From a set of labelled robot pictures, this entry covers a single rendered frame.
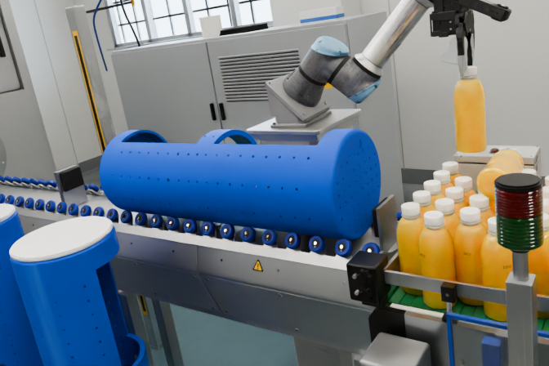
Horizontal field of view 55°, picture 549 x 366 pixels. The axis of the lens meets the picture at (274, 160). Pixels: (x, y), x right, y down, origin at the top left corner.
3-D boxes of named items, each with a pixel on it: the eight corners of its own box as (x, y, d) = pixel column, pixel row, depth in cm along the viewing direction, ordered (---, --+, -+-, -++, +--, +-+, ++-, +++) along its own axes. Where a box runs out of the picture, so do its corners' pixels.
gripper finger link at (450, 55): (442, 78, 125) (442, 38, 124) (467, 76, 122) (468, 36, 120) (438, 78, 123) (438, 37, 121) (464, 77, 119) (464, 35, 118)
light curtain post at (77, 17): (158, 341, 275) (76, 6, 230) (167, 343, 272) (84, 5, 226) (149, 347, 270) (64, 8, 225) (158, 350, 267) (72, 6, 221)
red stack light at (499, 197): (500, 201, 81) (499, 177, 80) (546, 204, 78) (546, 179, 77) (490, 216, 77) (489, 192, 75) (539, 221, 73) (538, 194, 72)
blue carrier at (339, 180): (170, 192, 199) (153, 120, 191) (386, 212, 149) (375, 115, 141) (111, 224, 178) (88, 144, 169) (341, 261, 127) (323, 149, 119)
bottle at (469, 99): (481, 154, 124) (479, 76, 119) (452, 153, 128) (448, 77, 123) (490, 145, 129) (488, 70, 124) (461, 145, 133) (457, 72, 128)
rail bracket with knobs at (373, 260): (367, 285, 123) (362, 246, 121) (396, 291, 119) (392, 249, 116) (348, 307, 116) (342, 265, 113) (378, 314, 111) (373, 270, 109)
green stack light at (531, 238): (502, 230, 83) (500, 201, 81) (546, 234, 79) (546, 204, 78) (492, 247, 78) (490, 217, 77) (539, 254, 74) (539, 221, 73)
